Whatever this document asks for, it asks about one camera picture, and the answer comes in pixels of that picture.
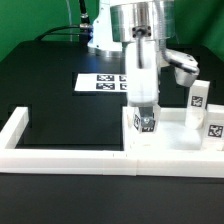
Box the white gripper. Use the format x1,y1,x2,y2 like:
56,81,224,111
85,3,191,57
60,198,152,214
125,41,159,128

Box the white square tabletop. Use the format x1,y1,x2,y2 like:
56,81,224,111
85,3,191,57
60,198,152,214
122,107,205,152

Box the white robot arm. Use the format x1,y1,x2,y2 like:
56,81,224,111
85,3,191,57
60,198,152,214
88,0,174,132

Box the white marker sheet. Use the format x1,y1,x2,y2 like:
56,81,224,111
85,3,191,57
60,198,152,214
74,73,127,93

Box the white U-shaped fence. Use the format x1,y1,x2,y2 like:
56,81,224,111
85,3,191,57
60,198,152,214
0,107,224,178

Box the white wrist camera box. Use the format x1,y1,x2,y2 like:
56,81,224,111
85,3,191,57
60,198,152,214
167,49,200,87

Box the black cable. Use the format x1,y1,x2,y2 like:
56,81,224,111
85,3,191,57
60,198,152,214
34,0,93,42

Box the braided grey camera cable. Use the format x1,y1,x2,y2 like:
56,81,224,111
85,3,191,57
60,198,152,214
151,0,178,64

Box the grey thin cable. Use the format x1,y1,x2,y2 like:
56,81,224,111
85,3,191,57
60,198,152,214
65,0,74,42

